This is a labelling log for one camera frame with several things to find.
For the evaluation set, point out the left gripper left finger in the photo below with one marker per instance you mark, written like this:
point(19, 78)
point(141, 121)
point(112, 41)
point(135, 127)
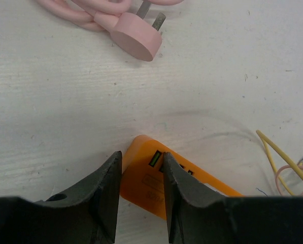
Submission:
point(83, 213)

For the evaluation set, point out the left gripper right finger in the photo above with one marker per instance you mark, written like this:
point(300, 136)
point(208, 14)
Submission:
point(197, 214)

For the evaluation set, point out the orange power strip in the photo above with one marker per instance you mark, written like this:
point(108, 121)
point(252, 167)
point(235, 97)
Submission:
point(142, 178)

